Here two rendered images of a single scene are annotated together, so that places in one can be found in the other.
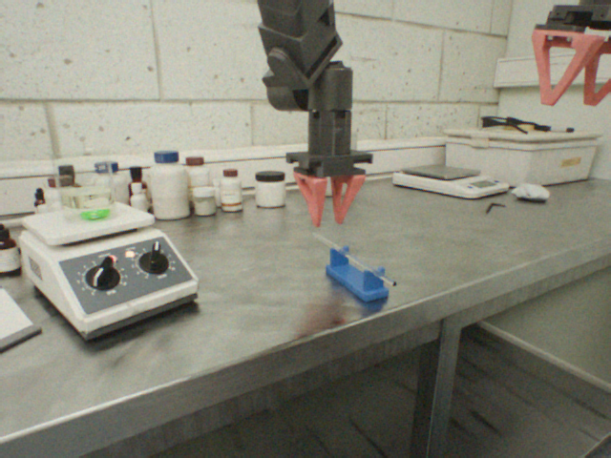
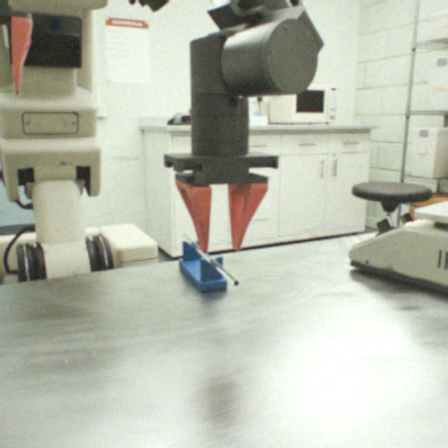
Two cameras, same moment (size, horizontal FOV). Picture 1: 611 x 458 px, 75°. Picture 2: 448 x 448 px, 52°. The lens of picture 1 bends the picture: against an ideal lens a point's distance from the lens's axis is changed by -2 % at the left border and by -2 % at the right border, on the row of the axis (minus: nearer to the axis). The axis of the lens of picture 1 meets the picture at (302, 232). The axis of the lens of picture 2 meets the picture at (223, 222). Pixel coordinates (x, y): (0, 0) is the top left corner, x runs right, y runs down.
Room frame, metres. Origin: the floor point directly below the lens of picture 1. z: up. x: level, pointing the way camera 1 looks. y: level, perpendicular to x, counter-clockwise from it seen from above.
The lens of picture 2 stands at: (1.00, 0.01, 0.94)
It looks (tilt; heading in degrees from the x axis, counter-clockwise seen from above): 13 degrees down; 185
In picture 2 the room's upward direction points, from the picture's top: straight up
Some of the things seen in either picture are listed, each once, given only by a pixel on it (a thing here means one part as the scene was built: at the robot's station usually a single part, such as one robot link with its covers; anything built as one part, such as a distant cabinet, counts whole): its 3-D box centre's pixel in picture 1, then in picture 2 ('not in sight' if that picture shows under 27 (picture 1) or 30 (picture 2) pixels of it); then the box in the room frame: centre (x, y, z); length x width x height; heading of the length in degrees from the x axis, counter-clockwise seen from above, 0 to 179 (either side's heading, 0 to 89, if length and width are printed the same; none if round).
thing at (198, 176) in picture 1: (196, 181); not in sight; (0.88, 0.23, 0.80); 0.06 x 0.06 x 0.11
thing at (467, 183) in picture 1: (449, 179); not in sight; (1.09, -0.40, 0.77); 0.26 x 0.19 x 0.05; 37
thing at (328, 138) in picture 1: (329, 138); (220, 135); (0.54, -0.04, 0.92); 0.10 x 0.07 x 0.07; 115
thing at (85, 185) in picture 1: (83, 186); not in sight; (0.46, 0.26, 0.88); 0.07 x 0.06 x 0.08; 142
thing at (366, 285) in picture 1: (355, 270); (201, 262); (0.47, -0.07, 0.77); 0.10 x 0.03 x 0.04; 25
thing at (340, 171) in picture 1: (330, 191); (216, 206); (0.55, -0.04, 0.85); 0.07 x 0.07 x 0.09; 25
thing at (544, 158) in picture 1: (516, 154); not in sight; (1.26, -0.67, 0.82); 0.37 x 0.31 x 0.14; 118
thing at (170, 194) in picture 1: (169, 184); not in sight; (0.80, 0.27, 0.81); 0.07 x 0.07 x 0.13
